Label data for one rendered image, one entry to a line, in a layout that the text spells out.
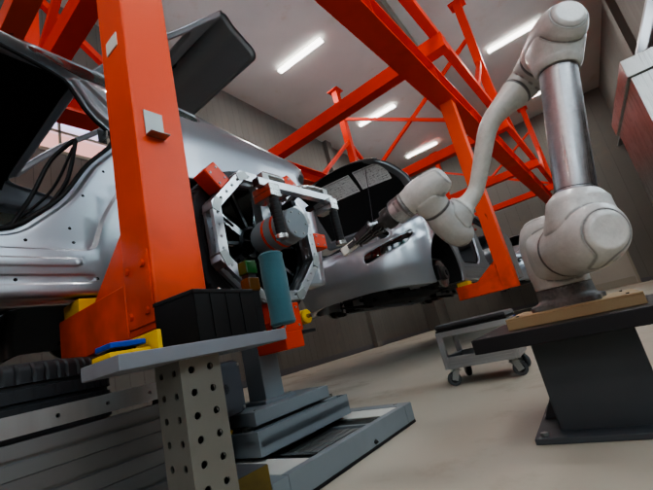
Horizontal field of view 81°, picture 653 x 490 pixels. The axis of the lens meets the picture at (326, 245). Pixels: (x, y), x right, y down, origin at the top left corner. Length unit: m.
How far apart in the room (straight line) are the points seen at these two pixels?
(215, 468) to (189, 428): 0.10
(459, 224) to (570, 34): 0.59
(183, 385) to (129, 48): 1.05
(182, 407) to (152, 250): 0.45
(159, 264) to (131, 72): 0.62
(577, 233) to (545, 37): 0.58
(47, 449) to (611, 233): 1.33
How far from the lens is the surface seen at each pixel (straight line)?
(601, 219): 1.11
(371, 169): 4.89
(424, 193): 1.27
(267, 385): 1.60
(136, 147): 1.28
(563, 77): 1.34
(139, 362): 0.82
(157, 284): 1.12
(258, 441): 1.39
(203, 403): 0.92
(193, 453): 0.91
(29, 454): 1.07
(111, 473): 1.13
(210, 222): 1.46
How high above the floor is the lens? 0.38
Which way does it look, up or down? 14 degrees up
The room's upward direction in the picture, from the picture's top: 13 degrees counter-clockwise
